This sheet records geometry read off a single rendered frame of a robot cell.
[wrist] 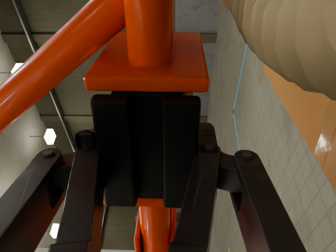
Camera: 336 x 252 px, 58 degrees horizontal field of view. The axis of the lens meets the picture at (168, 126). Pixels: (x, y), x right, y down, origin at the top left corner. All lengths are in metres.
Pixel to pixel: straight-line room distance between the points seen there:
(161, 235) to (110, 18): 0.15
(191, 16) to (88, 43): 9.51
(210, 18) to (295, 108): 9.45
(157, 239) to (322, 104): 0.16
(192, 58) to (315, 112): 0.14
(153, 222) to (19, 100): 0.11
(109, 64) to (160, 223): 0.11
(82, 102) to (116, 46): 12.19
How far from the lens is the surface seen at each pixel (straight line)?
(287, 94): 0.33
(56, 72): 0.19
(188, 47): 0.18
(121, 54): 0.17
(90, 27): 0.17
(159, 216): 0.21
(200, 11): 9.62
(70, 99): 12.42
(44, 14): 10.48
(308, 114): 0.29
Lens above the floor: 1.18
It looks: 2 degrees up
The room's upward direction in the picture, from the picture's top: 89 degrees counter-clockwise
